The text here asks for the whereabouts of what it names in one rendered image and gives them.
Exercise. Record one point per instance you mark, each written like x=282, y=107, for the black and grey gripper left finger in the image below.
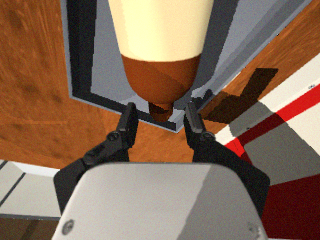
x=115, y=147

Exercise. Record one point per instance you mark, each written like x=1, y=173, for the dark grey shallow tray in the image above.
x=238, y=31

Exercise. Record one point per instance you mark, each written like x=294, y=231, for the red crate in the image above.
x=286, y=147

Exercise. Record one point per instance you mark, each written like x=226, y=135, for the brown bottle with cream label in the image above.
x=161, y=43

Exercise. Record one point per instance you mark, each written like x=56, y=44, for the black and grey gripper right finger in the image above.
x=206, y=148

